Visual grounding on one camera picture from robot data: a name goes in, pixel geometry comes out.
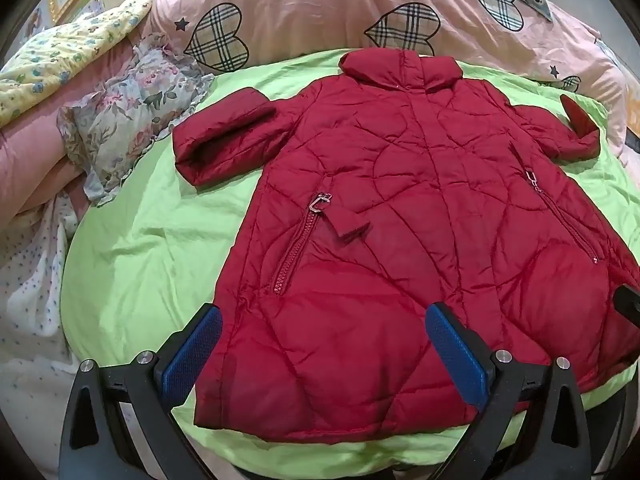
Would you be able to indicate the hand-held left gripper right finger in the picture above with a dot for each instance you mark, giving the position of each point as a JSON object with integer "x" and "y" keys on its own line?
{"x": 457, "y": 357}

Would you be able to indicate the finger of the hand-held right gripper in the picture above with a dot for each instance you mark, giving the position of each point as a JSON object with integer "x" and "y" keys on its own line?
{"x": 630, "y": 302}

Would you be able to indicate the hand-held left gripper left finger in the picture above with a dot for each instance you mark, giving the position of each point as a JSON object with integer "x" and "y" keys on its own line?
{"x": 192, "y": 355}

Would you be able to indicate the red quilted jacket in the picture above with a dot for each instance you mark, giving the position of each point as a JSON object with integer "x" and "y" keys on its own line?
{"x": 400, "y": 240}

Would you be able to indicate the light green bed sheet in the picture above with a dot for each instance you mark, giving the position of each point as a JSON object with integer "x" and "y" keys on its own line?
{"x": 150, "y": 260}

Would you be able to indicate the white dotted sheet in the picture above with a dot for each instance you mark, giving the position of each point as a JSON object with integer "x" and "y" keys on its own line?
{"x": 30, "y": 300}

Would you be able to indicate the floral ruffled pillow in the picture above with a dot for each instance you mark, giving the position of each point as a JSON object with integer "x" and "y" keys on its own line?
{"x": 135, "y": 110}

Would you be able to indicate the yellow floral quilt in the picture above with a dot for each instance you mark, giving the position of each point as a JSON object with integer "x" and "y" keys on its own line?
{"x": 65, "y": 55}

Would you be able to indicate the pink duvet with plaid hearts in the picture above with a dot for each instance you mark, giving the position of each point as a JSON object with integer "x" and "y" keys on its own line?
{"x": 310, "y": 5}

